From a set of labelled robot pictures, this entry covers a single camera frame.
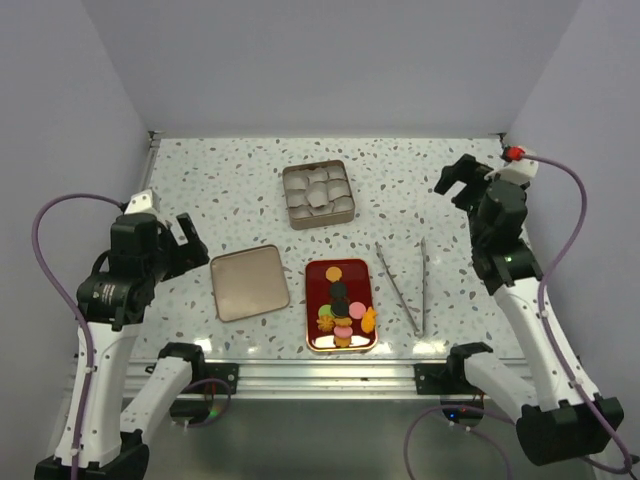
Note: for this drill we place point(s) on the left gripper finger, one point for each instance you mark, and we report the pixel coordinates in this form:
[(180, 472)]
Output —
[(187, 227), (196, 254)]

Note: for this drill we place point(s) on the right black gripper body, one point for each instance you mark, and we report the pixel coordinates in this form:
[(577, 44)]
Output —
[(480, 176)]

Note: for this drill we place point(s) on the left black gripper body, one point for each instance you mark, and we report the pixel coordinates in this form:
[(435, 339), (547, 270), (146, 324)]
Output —
[(171, 257)]

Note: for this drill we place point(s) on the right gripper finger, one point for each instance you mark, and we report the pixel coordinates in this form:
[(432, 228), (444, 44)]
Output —
[(463, 170), (468, 198)]

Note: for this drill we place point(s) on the orange round cookie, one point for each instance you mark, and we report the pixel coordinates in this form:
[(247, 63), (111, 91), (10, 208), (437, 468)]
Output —
[(333, 274)]

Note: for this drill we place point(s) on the green round cookie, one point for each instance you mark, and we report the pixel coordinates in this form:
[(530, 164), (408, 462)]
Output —
[(325, 312)]

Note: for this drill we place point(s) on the metal tongs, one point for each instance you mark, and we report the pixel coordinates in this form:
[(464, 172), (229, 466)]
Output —
[(412, 297)]

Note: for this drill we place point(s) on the black sandwich cookie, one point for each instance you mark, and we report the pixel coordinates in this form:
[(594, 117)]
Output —
[(340, 308), (338, 290)]

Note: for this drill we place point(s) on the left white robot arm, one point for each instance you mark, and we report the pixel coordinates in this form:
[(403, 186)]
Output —
[(102, 439)]

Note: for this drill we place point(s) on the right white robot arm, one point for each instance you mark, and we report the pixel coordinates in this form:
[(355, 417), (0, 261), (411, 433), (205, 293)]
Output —
[(560, 414)]

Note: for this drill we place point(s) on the gold tin lid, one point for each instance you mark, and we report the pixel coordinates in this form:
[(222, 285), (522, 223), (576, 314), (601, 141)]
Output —
[(248, 283)]

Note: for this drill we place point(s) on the gold cookie tin box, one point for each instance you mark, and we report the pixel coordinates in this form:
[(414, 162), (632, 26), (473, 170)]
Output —
[(318, 195)]

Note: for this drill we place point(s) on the yellow swirl cookie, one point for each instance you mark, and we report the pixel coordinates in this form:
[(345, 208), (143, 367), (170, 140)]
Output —
[(325, 323)]

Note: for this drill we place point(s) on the orange fish shaped cookie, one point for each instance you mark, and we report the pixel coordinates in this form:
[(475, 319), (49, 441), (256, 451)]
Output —
[(368, 320)]

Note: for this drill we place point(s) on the pink round cookie right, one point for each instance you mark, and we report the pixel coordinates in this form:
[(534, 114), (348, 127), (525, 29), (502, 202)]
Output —
[(357, 310)]

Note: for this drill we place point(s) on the orange flower cookie middle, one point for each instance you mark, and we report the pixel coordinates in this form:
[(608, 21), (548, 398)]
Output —
[(343, 322)]

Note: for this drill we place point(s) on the orange flower cookie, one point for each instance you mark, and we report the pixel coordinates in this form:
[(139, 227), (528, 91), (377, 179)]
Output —
[(342, 342), (343, 322)]

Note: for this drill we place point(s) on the pink sandwich cookie lower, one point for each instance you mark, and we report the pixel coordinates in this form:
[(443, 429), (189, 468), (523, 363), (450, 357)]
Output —
[(343, 331)]

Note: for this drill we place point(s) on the orange flower cookie bottom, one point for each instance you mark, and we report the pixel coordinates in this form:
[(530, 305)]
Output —
[(342, 342)]

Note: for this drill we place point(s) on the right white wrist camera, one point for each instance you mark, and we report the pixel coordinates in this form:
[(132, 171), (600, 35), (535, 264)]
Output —
[(518, 168)]

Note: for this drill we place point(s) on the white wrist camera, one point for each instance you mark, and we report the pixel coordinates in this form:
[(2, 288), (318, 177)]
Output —
[(518, 168), (146, 201)]

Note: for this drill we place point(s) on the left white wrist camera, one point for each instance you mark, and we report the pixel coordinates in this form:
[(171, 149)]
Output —
[(146, 201)]

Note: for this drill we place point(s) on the left black base bracket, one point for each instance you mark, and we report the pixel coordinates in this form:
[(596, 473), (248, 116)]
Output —
[(228, 372)]

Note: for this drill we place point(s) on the black base bracket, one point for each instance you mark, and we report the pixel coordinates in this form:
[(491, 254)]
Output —
[(228, 372), (432, 379)]

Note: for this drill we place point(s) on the aluminium frame rail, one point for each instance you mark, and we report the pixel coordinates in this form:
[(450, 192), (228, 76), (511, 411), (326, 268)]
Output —
[(318, 378)]

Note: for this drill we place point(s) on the right black base bracket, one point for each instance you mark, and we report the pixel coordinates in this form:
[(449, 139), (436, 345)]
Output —
[(432, 379)]

